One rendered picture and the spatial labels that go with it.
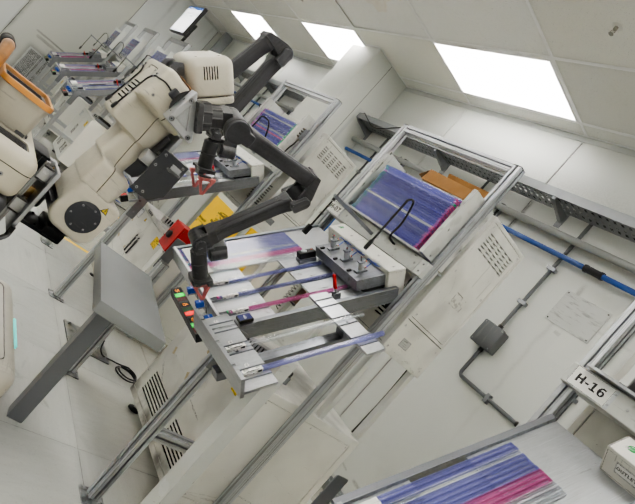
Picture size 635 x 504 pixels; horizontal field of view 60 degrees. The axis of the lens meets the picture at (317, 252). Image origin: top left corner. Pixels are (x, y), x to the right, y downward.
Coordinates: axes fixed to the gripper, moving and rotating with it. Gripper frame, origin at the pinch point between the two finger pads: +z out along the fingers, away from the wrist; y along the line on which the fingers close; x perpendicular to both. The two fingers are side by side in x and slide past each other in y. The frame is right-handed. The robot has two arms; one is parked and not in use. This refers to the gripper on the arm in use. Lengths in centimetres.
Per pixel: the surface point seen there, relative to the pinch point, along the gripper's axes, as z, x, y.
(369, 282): -1, -61, -17
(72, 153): 65, 14, 448
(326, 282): 3.2, -49.1, -4.1
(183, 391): 18.3, 15.1, -25.3
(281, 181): 9, -87, 129
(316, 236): 4, -66, 37
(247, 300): 2.4, -15.5, -4.9
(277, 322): 3.8, -20.6, -21.1
